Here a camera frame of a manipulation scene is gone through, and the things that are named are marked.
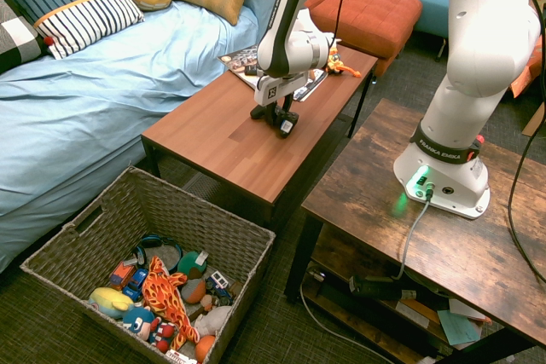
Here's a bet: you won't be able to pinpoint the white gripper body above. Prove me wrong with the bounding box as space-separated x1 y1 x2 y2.
253 72 311 107

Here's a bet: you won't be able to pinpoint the black Sony gamepad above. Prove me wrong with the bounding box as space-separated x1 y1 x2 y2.
250 103 300 140

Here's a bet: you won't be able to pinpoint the grey wicker basket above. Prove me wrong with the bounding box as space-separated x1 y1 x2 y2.
19 165 277 364

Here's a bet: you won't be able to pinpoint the glossy magazine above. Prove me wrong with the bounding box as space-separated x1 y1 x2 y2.
217 44 329 103

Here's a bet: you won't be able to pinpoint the reddish wooden side table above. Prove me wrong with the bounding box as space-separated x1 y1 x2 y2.
140 44 379 233

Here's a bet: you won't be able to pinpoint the small orange toy figure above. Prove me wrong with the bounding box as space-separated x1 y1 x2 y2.
325 41 363 79

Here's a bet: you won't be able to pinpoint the orange upholstered ottoman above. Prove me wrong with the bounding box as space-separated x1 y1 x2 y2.
303 0 424 78

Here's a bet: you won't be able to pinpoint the bed with blue sheet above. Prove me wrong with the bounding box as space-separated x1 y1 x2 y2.
0 0 283 274

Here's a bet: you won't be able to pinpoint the blue black headphones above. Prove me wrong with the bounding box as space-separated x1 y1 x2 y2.
135 233 184 274

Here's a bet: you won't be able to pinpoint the green and orange ball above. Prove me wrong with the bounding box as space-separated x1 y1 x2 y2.
176 249 209 281

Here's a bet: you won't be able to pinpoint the blue armchair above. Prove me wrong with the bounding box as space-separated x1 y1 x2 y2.
404 0 452 63

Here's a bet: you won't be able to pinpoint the blue white toy jeep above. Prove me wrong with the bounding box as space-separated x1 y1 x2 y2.
205 269 236 303

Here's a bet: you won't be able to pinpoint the rustic dark wooden table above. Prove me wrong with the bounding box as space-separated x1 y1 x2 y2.
284 98 546 364

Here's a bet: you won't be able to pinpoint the grey and orange ball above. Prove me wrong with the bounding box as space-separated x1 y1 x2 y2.
180 277 207 306

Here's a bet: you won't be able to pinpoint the white striped pillow orange trim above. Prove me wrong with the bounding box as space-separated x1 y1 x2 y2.
33 0 146 61

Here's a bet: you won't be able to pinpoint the black power adapter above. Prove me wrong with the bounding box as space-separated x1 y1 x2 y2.
348 274 418 302

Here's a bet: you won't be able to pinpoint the orange flame plush lizard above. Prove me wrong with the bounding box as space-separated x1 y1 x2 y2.
141 256 201 350

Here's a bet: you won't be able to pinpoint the grey plush animal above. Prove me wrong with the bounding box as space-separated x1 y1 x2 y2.
195 304 233 338

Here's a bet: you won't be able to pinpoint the blue police toy car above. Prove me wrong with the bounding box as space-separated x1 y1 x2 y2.
122 268 149 302

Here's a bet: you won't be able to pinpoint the orange toy truck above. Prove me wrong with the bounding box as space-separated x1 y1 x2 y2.
107 260 139 291

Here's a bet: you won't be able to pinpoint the orange cardboard box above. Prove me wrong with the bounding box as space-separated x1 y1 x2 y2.
508 38 545 100

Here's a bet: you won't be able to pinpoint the blue superhero plush doll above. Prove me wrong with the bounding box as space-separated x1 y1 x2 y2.
122 305 157 342

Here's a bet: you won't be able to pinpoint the yellow plush toy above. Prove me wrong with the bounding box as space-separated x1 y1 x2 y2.
88 286 136 321

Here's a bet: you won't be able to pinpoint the black white checked pillow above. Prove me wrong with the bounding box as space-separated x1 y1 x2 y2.
0 0 55 76

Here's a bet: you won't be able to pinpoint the red white toy fire truck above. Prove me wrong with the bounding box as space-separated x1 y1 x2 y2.
165 349 200 364

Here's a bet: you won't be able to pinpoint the teal paper envelope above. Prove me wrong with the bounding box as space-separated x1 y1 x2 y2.
436 309 484 347

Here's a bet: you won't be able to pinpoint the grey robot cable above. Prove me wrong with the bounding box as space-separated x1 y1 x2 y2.
298 184 436 364

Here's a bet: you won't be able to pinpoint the black cable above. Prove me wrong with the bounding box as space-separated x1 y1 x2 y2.
506 0 546 286

